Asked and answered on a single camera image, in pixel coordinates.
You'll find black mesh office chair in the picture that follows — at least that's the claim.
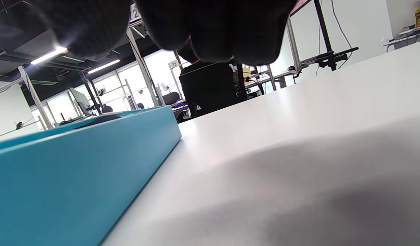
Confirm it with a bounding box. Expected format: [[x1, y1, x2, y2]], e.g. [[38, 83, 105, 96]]
[[178, 61, 248, 119]]

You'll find blue file box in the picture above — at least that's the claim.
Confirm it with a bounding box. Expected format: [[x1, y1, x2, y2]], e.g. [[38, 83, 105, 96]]
[[0, 105, 182, 246]]

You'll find ceiling light strip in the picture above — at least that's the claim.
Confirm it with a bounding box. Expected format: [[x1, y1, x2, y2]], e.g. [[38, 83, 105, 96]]
[[87, 59, 122, 75], [30, 46, 69, 66]]

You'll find grey monitor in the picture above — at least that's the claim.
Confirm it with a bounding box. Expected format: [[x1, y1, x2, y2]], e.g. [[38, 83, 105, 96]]
[[69, 87, 95, 115]]

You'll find black clamp stand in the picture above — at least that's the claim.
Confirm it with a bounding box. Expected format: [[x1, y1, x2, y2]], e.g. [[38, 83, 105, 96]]
[[300, 0, 359, 72]]

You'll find aluminium frame post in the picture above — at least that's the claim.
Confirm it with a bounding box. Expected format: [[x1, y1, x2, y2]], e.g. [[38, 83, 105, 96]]
[[285, 15, 303, 74], [126, 26, 161, 108], [17, 65, 55, 131]]

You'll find person's right hand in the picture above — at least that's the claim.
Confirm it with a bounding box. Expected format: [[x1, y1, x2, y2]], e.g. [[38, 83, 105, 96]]
[[32, 0, 298, 66]]

